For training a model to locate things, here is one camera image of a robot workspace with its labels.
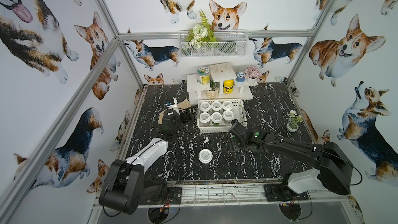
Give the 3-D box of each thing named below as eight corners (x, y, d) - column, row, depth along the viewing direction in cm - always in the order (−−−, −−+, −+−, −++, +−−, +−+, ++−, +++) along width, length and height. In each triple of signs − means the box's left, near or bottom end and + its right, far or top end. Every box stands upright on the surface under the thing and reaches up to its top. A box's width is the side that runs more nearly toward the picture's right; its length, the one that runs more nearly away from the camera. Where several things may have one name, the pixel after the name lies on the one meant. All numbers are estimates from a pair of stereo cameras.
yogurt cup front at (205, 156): (204, 168, 84) (204, 164, 78) (197, 158, 87) (196, 154, 81) (214, 160, 86) (214, 155, 81) (206, 151, 90) (206, 146, 84)
